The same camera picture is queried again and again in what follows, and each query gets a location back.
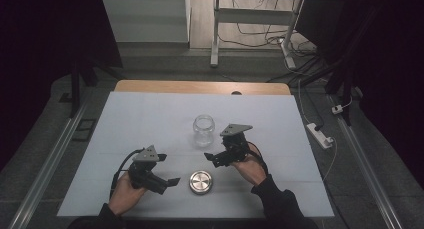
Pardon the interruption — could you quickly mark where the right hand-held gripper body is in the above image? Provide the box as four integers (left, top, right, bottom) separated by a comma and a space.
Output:
213, 123, 254, 169

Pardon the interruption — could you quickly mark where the dark curtain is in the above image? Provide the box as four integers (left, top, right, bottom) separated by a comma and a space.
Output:
295, 0, 424, 192
0, 0, 124, 172

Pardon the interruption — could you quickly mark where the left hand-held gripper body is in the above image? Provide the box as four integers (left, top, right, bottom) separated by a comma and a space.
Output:
127, 144, 170, 195

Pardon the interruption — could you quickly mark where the white desk frame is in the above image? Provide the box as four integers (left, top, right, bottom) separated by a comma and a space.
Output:
209, 0, 305, 70

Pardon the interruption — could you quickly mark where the person's left hand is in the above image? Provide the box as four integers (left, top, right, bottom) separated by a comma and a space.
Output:
107, 171, 148, 217

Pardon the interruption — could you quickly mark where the black power cable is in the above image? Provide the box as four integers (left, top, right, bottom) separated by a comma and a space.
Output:
300, 83, 325, 131

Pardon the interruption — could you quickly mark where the black floor frame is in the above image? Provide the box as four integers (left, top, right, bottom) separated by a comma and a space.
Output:
71, 118, 98, 143

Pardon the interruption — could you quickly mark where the wooden table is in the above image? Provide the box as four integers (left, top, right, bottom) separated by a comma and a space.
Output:
114, 79, 292, 96

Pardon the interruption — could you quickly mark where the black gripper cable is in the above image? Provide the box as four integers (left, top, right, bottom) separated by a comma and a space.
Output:
109, 148, 145, 199
247, 140, 270, 177

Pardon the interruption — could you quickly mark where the white foam mat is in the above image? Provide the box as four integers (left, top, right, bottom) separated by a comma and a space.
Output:
57, 91, 335, 221

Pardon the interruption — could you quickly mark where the tangle of black cables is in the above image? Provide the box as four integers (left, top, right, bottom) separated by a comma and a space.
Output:
218, 0, 319, 62

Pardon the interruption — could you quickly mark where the silver metal jar lid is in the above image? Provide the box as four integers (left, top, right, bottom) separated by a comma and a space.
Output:
188, 169, 214, 196

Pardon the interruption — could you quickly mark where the black metal stand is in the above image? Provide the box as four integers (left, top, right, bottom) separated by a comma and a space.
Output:
289, 48, 359, 127
68, 53, 116, 119

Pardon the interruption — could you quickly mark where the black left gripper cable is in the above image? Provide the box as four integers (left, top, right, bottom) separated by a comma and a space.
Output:
109, 148, 145, 199

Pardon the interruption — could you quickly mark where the person's right hand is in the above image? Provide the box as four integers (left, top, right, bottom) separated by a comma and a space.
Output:
231, 142, 268, 187

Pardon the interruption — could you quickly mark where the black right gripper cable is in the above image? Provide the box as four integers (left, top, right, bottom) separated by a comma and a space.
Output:
247, 140, 270, 177

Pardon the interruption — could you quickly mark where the thin white cable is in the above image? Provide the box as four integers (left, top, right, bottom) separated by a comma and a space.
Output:
321, 136, 339, 182

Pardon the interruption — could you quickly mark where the clear glass jar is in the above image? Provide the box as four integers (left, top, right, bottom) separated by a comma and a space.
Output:
192, 114, 216, 148

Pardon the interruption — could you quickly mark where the aluminium rail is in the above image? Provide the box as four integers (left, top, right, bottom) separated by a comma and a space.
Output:
327, 94, 404, 229
7, 97, 94, 229

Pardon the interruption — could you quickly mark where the white power strip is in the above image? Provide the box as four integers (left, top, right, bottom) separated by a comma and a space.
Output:
305, 122, 335, 150

